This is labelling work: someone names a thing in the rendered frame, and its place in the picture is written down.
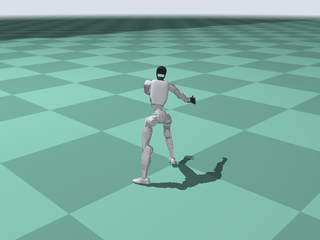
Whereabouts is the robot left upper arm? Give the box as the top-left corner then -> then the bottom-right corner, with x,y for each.
143,80 -> 152,94

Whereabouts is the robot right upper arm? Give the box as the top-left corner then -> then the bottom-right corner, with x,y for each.
169,83 -> 183,99

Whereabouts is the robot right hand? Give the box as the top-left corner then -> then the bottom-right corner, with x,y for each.
187,96 -> 196,104

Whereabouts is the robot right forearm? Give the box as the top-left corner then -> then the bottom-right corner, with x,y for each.
181,92 -> 191,103

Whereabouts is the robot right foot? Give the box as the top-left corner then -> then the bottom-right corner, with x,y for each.
169,157 -> 176,164

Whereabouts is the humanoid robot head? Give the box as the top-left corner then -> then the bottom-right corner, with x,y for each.
156,66 -> 167,81

